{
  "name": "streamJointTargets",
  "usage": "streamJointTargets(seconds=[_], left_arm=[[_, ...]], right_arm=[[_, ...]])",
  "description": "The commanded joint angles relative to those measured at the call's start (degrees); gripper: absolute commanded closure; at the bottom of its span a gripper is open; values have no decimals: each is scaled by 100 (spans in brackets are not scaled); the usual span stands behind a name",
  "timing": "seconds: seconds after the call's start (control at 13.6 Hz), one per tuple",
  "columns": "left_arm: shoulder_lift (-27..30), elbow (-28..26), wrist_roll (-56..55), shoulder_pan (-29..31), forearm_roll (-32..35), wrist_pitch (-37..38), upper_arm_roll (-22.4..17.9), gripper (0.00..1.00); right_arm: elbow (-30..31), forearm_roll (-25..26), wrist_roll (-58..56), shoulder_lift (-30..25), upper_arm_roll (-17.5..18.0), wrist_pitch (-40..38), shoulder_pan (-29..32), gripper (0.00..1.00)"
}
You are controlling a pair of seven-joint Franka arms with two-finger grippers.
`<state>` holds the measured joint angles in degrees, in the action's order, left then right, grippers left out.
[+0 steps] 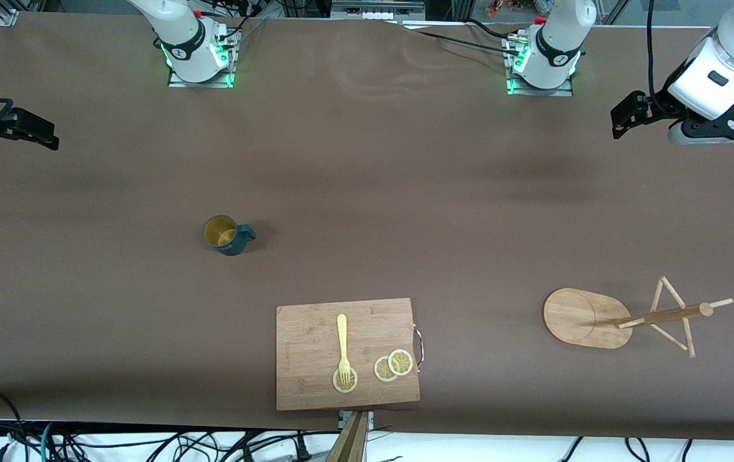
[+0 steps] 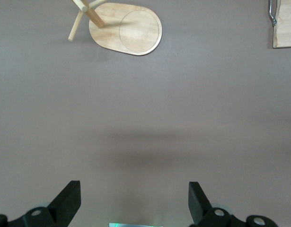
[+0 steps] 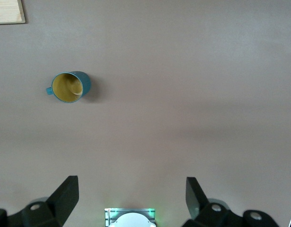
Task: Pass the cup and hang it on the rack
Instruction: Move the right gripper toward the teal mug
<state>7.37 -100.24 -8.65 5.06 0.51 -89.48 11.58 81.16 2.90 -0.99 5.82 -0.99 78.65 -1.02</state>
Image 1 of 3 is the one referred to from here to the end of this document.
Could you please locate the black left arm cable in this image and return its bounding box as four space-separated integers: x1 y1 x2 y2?
645 0 685 117

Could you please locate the black base cable bundle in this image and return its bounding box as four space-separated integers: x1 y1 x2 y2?
194 0 268 40

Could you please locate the tangled black cable bundle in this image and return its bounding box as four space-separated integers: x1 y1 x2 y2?
53 429 316 462

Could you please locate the grey power strip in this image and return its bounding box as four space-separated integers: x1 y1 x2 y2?
331 0 427 21

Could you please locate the yellow plastic fork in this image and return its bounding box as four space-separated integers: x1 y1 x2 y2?
336 313 352 387

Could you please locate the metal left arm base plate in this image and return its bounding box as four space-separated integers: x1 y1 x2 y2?
506 33 575 98

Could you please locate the teal mug yellow inside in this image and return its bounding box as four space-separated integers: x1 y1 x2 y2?
203 215 257 257

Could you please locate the brown bar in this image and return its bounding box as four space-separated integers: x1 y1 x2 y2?
325 411 369 462

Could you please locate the black tabletop cable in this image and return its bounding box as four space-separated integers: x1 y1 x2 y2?
399 18 522 57

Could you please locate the lemon slice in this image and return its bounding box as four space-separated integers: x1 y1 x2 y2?
373 355 400 383
388 349 414 377
332 366 359 393

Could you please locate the wooden mug rack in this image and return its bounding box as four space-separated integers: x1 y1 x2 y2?
542 275 734 359

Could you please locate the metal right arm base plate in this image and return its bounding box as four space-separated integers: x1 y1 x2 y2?
167 26 235 89

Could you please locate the metal bracket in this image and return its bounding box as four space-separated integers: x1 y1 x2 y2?
337 410 375 432

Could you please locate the bamboo cutting board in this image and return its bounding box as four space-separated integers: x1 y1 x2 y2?
275 298 422 412

